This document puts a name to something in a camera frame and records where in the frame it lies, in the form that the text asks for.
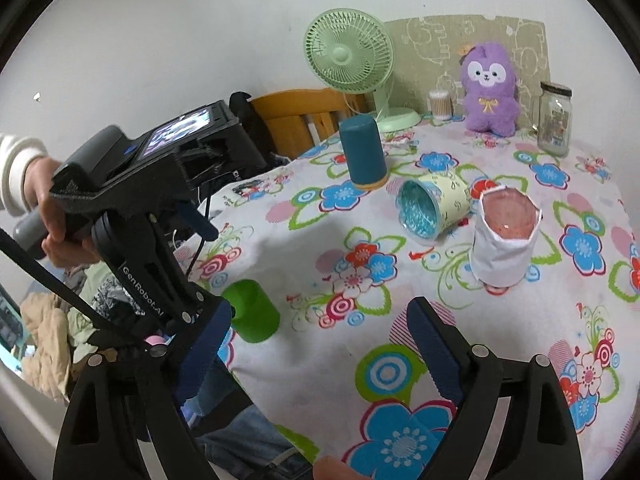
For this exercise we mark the pink cup in white paper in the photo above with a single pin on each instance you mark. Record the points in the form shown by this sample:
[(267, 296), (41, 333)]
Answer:
[(500, 260)]

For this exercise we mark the person's leg in jeans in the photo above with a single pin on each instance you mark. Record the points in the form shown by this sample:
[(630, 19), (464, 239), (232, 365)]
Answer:
[(250, 430)]

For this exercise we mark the pale yellow patterned cup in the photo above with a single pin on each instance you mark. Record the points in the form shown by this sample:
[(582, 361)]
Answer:
[(450, 200)]

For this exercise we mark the glass jar with black lid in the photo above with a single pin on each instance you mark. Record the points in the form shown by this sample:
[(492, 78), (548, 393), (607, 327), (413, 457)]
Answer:
[(555, 125)]

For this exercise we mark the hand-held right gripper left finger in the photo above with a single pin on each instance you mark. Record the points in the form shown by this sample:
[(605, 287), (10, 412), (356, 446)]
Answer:
[(202, 355)]

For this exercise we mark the person's left forearm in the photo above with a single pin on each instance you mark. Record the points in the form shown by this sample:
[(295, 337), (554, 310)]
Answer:
[(15, 170)]

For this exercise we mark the purple plush toy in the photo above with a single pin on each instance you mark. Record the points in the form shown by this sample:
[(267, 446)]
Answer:
[(487, 105)]

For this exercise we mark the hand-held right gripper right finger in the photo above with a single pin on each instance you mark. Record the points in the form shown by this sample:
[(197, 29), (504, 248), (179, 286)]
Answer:
[(434, 355)]

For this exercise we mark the green desk fan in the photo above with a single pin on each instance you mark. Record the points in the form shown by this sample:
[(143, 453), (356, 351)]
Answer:
[(342, 52)]

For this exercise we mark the wooden chair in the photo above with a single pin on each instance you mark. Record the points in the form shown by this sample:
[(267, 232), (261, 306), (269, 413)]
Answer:
[(290, 110)]

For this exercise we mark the person's left hand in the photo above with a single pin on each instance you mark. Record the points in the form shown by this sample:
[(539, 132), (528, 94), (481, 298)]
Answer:
[(75, 250)]

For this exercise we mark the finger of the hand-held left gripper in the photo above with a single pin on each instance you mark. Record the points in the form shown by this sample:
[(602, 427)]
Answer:
[(199, 223), (145, 280)]

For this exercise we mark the teal cup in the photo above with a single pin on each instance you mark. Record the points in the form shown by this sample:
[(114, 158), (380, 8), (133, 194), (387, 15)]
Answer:
[(362, 152)]

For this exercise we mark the floral tablecloth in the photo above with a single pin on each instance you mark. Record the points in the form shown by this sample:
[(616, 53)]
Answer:
[(310, 250)]

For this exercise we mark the cotton swab container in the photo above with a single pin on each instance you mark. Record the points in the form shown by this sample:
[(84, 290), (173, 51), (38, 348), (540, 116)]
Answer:
[(441, 105)]

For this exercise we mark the printed green garment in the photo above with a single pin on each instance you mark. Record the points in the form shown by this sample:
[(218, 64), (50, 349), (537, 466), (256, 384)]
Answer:
[(107, 300)]

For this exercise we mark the beige cloth pile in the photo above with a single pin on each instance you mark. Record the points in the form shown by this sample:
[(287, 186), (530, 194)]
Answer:
[(42, 340)]

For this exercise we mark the green cup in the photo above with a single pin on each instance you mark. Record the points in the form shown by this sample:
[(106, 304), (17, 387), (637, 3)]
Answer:
[(255, 310)]

